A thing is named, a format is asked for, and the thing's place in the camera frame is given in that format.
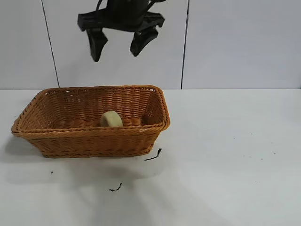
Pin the black curved thread scrap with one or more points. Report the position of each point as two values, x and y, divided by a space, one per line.
117 187

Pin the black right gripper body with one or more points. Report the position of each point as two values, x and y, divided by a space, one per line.
122 16

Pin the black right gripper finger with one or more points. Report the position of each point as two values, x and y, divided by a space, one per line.
96 44
142 41

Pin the black straight thread scrap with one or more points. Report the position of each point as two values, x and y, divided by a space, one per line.
153 157

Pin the brown wicker basket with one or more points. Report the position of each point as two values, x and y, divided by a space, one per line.
89 141

